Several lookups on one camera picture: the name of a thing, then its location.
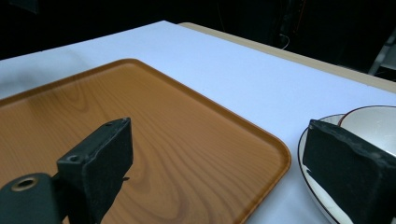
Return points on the white plate with dark rim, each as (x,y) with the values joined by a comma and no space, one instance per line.
(317,193)

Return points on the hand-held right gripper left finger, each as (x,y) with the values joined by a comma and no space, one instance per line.
(96,168)

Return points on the white bowl with brown rim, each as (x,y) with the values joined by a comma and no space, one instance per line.
(372,126)

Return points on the brown wooden tray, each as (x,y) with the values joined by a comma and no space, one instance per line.
(174,130)

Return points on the metal stand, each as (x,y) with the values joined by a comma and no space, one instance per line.
(384,54)

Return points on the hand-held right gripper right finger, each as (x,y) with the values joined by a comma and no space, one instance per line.
(348,168)

